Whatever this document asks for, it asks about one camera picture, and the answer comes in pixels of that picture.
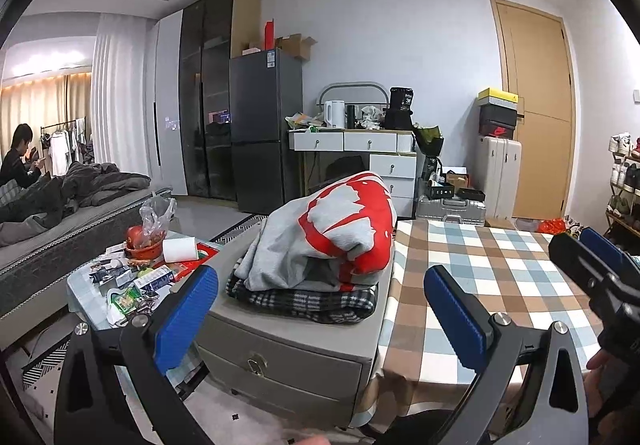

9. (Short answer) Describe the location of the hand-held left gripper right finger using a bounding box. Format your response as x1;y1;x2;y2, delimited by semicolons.
423;265;591;445

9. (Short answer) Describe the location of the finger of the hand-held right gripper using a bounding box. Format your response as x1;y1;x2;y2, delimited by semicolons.
579;226;640;287
548;231;609;297

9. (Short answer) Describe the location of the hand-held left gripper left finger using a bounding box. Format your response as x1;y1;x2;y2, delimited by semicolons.
54;265;220;445

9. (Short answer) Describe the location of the clothes rack with clothes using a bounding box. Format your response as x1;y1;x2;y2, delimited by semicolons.
40;116;96;177

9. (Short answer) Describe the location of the person's right hand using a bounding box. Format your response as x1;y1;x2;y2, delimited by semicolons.
584;346;618;419

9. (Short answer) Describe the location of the green packet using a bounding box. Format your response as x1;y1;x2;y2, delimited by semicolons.
107;287;141;321

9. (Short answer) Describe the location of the white paper roll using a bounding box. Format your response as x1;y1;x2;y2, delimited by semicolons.
162;236;200;262

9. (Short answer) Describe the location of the wooden shoe rack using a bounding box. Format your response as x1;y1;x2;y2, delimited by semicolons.
605;132;640;246

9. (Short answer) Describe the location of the checkered blanket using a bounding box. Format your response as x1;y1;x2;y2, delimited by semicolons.
360;220;640;426

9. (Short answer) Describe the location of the red bowl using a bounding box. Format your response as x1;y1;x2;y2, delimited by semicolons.
125;225;166;260

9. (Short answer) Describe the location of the grey upholstered nightstand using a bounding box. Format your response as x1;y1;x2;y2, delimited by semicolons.
192;218;401;428

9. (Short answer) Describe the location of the clear plastic bag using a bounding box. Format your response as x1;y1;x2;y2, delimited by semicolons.
139;198;177;246

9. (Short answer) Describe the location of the silver suitcase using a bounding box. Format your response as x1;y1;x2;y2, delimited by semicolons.
416;195;487;227

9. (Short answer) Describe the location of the glass coffee table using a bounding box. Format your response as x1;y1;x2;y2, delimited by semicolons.
66;237;221;401

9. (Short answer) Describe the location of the dark plaid garment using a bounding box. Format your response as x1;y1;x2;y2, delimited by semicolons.
226;275;377;326

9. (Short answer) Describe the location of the grey bed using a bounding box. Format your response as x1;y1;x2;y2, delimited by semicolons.
0;172;173;321

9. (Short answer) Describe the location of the red and black shoe box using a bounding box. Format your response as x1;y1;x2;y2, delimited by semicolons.
478;122;518;137

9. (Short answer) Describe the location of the grey duvet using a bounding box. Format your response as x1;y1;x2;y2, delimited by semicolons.
0;160;152;246

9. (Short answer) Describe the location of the grey and red garment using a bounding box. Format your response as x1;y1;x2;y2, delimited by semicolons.
234;171;397;291

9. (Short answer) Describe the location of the white drawer desk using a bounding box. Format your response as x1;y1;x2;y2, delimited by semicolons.
287;128;418;216

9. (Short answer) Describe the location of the yellow shoe box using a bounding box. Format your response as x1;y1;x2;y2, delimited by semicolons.
477;88;522;108

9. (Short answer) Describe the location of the wooden door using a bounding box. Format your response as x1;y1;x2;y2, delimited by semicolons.
489;0;576;222

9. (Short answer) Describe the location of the dark grey fridge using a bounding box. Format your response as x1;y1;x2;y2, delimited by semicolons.
229;48;304;216

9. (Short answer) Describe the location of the black paper bag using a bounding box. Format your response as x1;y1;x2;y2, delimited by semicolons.
384;86;416;131

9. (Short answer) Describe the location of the dark glass wardrobe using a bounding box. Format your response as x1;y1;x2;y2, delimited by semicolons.
179;0;262;203

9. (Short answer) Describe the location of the white electric kettle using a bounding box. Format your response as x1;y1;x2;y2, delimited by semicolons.
322;100;347;130

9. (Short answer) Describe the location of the white curtain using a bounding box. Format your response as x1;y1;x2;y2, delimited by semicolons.
90;12;161;178

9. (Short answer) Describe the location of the white wardrobe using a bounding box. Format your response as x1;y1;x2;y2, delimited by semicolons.
150;10;188;196

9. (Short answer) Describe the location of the beige curtain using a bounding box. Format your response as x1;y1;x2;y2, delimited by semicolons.
0;72;93;161

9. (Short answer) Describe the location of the open cardboard box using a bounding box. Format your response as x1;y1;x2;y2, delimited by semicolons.
275;34;318;62

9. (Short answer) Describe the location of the curved metal frame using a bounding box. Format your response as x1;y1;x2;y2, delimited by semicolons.
317;81;391;108

